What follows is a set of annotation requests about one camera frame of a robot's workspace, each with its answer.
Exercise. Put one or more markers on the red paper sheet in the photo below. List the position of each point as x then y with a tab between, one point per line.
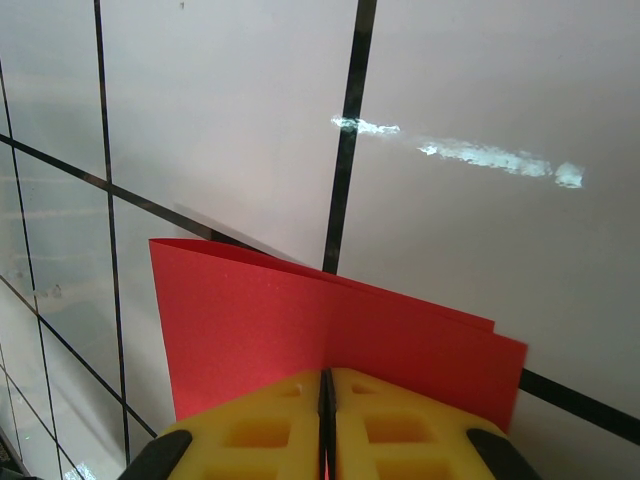
250	320

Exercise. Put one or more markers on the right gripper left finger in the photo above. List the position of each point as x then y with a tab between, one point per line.
240	450

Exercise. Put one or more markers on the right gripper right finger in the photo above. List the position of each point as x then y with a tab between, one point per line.
410	450

